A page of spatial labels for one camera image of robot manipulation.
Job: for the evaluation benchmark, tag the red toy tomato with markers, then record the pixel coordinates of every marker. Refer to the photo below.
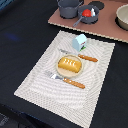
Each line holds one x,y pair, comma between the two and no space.
86,13

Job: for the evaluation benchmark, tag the wooden handled toy fork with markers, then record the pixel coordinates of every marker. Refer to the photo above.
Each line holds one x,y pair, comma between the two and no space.
55,76

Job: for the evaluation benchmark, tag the cream bowl on stove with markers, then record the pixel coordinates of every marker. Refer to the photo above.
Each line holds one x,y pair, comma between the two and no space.
122,15

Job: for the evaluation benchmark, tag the black burner disc back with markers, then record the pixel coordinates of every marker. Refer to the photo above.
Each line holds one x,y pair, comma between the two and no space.
98,4

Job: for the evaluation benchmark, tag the wooden handled toy knife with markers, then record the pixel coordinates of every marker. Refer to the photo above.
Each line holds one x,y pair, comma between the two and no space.
80,55

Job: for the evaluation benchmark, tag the round wooden plate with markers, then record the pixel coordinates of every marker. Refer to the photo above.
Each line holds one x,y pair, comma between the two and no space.
67,73

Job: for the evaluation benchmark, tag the light blue milk carton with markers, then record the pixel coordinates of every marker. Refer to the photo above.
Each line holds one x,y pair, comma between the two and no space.
79,42

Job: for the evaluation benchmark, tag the grey toy frying pan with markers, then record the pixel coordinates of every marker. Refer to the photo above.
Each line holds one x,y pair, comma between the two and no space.
87,20

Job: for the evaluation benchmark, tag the pink toy stove top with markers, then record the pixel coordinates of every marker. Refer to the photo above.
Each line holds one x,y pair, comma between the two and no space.
104,27

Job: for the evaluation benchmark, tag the grey toy pot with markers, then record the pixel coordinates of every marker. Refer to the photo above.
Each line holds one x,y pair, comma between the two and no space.
68,8

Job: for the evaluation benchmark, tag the toy bread loaf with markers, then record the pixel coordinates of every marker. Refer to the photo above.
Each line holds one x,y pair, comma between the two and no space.
69,64

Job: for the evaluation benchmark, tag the beige woven placemat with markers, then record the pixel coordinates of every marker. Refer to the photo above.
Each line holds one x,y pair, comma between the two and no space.
70,102

